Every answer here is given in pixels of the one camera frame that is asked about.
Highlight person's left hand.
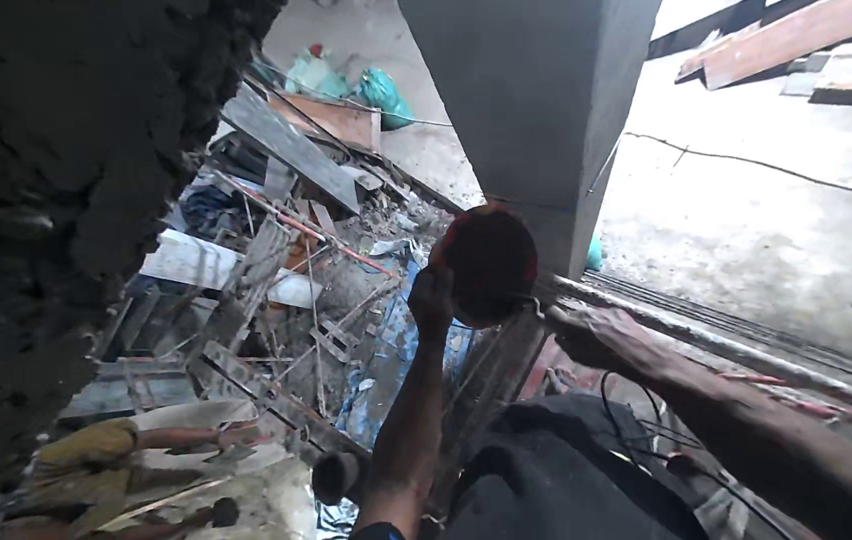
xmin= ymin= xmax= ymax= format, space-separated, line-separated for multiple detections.
xmin=407 ymin=246 xmax=456 ymax=340

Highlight person's right hand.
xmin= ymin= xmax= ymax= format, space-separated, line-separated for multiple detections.
xmin=543 ymin=301 xmax=658 ymax=380

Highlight dark red round bowl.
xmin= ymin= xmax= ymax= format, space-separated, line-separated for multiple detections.
xmin=429 ymin=204 xmax=540 ymax=330

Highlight person's left forearm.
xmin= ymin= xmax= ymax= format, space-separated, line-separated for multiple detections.
xmin=349 ymin=333 xmax=450 ymax=540

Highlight person's right forearm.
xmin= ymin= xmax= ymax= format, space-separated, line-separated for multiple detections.
xmin=639 ymin=341 xmax=852 ymax=540

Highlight blue tarpaulin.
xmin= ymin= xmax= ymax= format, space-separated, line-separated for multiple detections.
xmin=334 ymin=255 xmax=476 ymax=451

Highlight brown wooden scaffold plank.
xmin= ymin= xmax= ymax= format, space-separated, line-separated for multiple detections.
xmin=426 ymin=303 xmax=551 ymax=519

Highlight long grey crusted pole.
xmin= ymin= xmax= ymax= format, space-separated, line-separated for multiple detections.
xmin=534 ymin=273 xmax=852 ymax=436

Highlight orange-red thin pole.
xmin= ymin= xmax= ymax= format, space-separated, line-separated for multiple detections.
xmin=212 ymin=168 xmax=401 ymax=280

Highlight person's body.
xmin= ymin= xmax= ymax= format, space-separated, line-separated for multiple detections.
xmin=439 ymin=391 xmax=711 ymax=540

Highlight bundle of dark rods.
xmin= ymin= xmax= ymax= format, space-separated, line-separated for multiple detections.
xmin=583 ymin=270 xmax=852 ymax=394

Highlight teal green sack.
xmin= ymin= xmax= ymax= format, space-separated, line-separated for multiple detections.
xmin=359 ymin=67 xmax=416 ymax=132

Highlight grey concrete column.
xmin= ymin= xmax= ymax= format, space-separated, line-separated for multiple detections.
xmin=397 ymin=0 xmax=663 ymax=282

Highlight pile of wood debris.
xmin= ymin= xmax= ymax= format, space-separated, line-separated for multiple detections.
xmin=58 ymin=67 xmax=465 ymax=451

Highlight long grey plank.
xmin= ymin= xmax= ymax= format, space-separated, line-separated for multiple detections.
xmin=220 ymin=81 xmax=362 ymax=216

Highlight brown wooden box board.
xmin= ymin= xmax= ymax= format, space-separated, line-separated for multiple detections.
xmin=264 ymin=90 xmax=383 ymax=157

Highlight dark round pipe end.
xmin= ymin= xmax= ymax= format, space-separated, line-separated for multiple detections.
xmin=311 ymin=451 xmax=361 ymax=507

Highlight pale green sack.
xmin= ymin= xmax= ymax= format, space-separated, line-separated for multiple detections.
xmin=283 ymin=43 xmax=352 ymax=101

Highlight white wooden board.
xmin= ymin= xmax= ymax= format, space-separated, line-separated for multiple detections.
xmin=139 ymin=228 xmax=324 ymax=310

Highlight red and white pole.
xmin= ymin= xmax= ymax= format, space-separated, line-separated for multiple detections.
xmin=714 ymin=371 xmax=852 ymax=438

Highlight reddish wooden planks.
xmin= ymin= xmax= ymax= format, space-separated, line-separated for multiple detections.
xmin=675 ymin=0 xmax=852 ymax=92

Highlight black cable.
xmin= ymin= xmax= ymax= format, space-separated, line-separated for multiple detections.
xmin=600 ymin=370 xmax=795 ymax=540

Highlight wooden ladder-like frame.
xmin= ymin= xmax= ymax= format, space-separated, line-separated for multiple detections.
xmin=201 ymin=341 xmax=371 ymax=468

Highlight thin dark wire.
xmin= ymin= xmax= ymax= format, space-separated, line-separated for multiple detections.
xmin=623 ymin=131 xmax=852 ymax=202

